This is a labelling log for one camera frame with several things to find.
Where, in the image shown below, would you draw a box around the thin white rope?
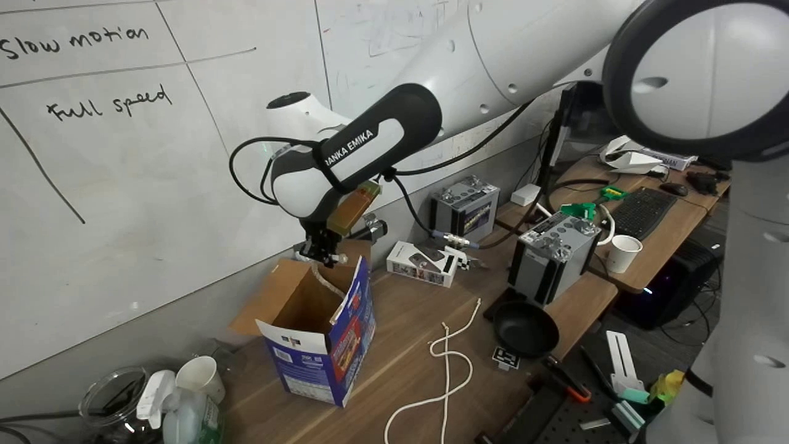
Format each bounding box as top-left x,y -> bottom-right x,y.
383,297 -> 485,444

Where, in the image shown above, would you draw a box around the silver cylinder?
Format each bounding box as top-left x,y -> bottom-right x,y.
611,400 -> 648,435

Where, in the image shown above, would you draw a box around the white power adapter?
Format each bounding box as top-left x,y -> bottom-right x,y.
511,182 -> 542,208

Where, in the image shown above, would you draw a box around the white paper cup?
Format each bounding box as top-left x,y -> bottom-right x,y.
605,231 -> 646,276

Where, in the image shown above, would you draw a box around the white product box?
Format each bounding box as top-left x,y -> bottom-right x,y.
385,240 -> 473,292

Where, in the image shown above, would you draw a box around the white metal bracket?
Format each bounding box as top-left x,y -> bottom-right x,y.
605,328 -> 650,394

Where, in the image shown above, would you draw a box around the clear round container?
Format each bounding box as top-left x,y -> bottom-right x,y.
77,367 -> 155,440

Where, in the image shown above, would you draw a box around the white plastic cup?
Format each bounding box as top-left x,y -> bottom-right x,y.
176,353 -> 225,405

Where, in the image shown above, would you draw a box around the black computer case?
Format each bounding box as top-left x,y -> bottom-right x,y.
613,241 -> 718,331

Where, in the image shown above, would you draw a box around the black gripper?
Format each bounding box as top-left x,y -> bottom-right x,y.
293,208 -> 352,271

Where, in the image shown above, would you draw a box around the black orange bar clamp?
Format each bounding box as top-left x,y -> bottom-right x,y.
537,353 -> 595,406

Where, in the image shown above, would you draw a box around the grey Dominator battery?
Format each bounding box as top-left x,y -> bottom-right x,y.
430,175 -> 503,247

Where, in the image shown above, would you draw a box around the thick white rope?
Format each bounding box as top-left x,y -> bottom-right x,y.
311,265 -> 345,297

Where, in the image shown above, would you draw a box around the whiteboard with handwritten words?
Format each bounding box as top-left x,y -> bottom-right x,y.
0,0 -> 351,383

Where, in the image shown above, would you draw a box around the white crumpled papers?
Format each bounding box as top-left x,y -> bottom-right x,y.
597,133 -> 701,177

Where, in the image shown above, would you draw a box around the blue printed cardboard box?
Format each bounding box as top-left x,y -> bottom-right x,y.
228,234 -> 379,409

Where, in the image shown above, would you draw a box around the green cable bundle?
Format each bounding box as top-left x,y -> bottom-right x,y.
563,184 -> 628,224

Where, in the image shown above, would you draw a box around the green spray bottle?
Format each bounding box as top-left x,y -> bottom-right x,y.
133,367 -> 228,444

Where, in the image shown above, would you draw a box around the black cylindrical tube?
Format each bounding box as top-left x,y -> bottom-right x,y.
348,215 -> 390,247

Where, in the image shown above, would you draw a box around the black perforated breadboard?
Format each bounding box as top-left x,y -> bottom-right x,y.
470,328 -> 718,444

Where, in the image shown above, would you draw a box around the yellow object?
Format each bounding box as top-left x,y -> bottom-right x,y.
648,367 -> 685,406

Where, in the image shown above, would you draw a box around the black keyboard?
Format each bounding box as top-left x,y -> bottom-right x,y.
611,187 -> 681,241

